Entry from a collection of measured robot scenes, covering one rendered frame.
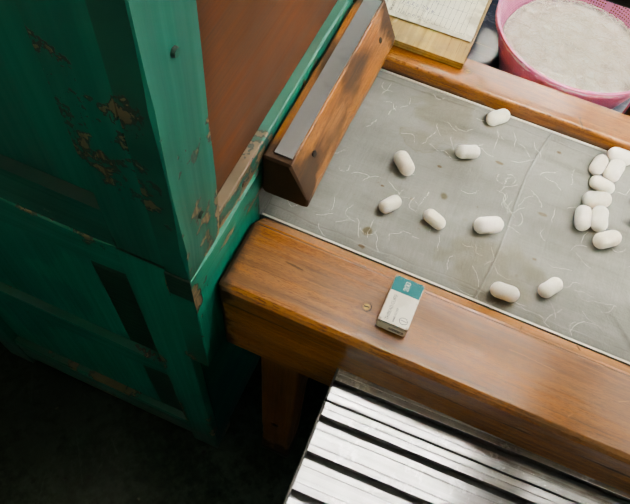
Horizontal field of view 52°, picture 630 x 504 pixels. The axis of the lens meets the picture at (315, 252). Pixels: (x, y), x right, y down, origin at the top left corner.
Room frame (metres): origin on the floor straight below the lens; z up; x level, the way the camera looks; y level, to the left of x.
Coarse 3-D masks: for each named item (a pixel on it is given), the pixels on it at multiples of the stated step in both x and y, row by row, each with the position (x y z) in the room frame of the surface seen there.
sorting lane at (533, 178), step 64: (384, 128) 0.59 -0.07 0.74; (448, 128) 0.61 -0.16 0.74; (512, 128) 0.62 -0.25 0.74; (320, 192) 0.47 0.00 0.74; (384, 192) 0.48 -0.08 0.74; (448, 192) 0.50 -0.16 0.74; (512, 192) 0.51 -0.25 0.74; (576, 192) 0.53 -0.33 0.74; (384, 256) 0.39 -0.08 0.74; (448, 256) 0.40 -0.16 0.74; (512, 256) 0.42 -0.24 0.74; (576, 256) 0.43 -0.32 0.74; (576, 320) 0.34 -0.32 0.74
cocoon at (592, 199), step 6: (588, 192) 0.52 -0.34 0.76; (594, 192) 0.52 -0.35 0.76; (600, 192) 0.52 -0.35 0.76; (606, 192) 0.52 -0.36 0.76; (582, 198) 0.51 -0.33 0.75; (588, 198) 0.51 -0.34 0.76; (594, 198) 0.51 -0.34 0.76; (600, 198) 0.51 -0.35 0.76; (606, 198) 0.51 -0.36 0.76; (588, 204) 0.50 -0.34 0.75; (594, 204) 0.50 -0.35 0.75; (600, 204) 0.50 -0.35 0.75; (606, 204) 0.50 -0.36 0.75
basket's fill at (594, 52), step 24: (552, 0) 0.92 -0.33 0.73; (576, 0) 0.92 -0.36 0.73; (504, 24) 0.84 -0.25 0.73; (528, 24) 0.85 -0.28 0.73; (552, 24) 0.86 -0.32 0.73; (576, 24) 0.86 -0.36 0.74; (600, 24) 0.87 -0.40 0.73; (528, 48) 0.79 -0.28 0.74; (552, 48) 0.80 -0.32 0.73; (576, 48) 0.80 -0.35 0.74; (600, 48) 0.81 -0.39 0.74; (624, 48) 0.82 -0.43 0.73; (552, 72) 0.75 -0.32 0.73; (576, 72) 0.75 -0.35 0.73; (600, 72) 0.76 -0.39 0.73; (624, 72) 0.77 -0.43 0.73
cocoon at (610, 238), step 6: (600, 234) 0.45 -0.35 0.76; (606, 234) 0.45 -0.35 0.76; (612, 234) 0.45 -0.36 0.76; (618, 234) 0.46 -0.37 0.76; (594, 240) 0.45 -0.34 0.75; (600, 240) 0.45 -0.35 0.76; (606, 240) 0.45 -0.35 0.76; (612, 240) 0.45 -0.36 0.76; (618, 240) 0.45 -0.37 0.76; (600, 246) 0.44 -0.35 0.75; (606, 246) 0.44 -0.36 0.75; (612, 246) 0.45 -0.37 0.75
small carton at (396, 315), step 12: (396, 276) 0.34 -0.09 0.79; (396, 288) 0.33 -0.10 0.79; (408, 288) 0.33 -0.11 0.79; (420, 288) 0.33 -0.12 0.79; (396, 300) 0.31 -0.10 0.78; (408, 300) 0.31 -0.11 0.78; (384, 312) 0.30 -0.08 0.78; (396, 312) 0.30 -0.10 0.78; (408, 312) 0.30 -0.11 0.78; (384, 324) 0.28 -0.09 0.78; (396, 324) 0.28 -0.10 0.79; (408, 324) 0.29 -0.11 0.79
